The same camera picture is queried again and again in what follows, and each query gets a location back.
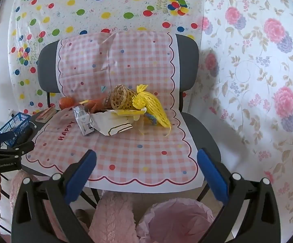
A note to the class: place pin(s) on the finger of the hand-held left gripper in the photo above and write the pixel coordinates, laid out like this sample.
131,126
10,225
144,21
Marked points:
22,134
22,148

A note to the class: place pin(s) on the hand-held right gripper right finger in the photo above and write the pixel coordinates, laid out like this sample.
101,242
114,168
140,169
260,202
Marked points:
212,177

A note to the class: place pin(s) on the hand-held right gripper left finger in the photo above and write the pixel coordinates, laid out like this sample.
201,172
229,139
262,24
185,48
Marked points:
83,172

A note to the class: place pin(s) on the blue plastic basket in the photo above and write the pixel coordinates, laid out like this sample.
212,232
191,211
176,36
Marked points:
15,122

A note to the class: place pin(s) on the brown flat box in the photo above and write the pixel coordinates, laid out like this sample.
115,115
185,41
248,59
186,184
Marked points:
46,114

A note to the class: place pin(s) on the white milk carton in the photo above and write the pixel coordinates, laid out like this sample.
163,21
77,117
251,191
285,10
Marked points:
84,121

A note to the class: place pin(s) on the orange round fruit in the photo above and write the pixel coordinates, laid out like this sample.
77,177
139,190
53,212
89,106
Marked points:
66,103

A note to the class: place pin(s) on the pink fluffy clothing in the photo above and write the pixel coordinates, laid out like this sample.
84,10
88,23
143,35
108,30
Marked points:
111,220

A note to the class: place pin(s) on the pink checked tablecloth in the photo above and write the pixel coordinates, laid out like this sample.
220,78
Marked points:
136,141

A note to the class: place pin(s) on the orange snack packet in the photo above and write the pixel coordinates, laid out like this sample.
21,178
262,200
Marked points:
99,103

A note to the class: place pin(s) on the woven wicker basket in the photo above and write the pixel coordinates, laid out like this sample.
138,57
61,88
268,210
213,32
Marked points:
121,96

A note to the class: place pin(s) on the yellow foam net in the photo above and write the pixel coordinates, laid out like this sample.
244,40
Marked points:
151,106

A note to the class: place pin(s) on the floral print sheet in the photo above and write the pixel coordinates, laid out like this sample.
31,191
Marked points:
250,81

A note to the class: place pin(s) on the grey office chair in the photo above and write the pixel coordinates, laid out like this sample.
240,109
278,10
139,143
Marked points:
187,63

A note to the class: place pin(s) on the balloon print sheet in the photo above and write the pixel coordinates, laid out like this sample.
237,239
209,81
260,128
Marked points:
98,12

